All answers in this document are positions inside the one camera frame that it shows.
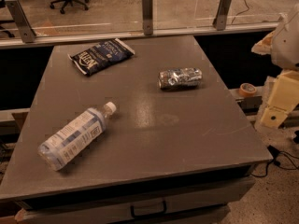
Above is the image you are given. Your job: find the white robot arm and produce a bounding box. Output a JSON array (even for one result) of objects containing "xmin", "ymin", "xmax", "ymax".
[{"xmin": 251, "ymin": 4, "xmax": 299, "ymax": 128}]

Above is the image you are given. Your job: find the silver blue redbull can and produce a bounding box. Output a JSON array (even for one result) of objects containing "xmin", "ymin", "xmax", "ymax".
[{"xmin": 158, "ymin": 67, "xmax": 203, "ymax": 90}]

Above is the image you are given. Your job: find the dark blue snack bag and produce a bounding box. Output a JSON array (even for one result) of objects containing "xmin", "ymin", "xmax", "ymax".
[{"xmin": 69, "ymin": 38, "xmax": 135, "ymax": 77}]

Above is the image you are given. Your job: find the clear plastic water bottle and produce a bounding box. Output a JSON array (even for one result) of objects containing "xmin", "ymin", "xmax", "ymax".
[{"xmin": 37, "ymin": 102, "xmax": 117, "ymax": 171}]

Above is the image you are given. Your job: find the brown tape roll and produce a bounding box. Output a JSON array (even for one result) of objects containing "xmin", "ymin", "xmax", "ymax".
[{"xmin": 238, "ymin": 83, "xmax": 257, "ymax": 97}]

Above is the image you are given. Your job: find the clear glass barrier panel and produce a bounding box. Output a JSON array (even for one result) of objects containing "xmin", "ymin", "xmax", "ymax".
[{"xmin": 0, "ymin": 0, "xmax": 299, "ymax": 40}]

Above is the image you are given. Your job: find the middle metal glass bracket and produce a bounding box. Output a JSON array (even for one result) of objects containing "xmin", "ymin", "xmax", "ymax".
[{"xmin": 142, "ymin": 0, "xmax": 153, "ymax": 35}]

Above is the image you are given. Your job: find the metal glass bracket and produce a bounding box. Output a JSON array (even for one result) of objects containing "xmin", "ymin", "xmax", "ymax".
[
  {"xmin": 213, "ymin": 0, "xmax": 232, "ymax": 31},
  {"xmin": 6, "ymin": 0, "xmax": 36, "ymax": 43},
  {"xmin": 142, "ymin": 0, "xmax": 153, "ymax": 35}
]

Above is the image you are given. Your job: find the right metal glass bracket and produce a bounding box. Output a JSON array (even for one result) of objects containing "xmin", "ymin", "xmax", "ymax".
[{"xmin": 213, "ymin": 0, "xmax": 232, "ymax": 31}]

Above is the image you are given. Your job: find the grey drawer with black handle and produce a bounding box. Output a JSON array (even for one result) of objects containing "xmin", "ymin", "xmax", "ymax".
[{"xmin": 15, "ymin": 176, "xmax": 255, "ymax": 224}]

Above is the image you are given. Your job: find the black floor cable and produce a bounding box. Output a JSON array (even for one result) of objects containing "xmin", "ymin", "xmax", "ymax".
[{"xmin": 250, "ymin": 145, "xmax": 299, "ymax": 179}]

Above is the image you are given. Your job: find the left metal glass bracket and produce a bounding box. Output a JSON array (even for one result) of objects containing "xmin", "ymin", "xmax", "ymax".
[{"xmin": 6, "ymin": 0, "xmax": 36, "ymax": 43}]

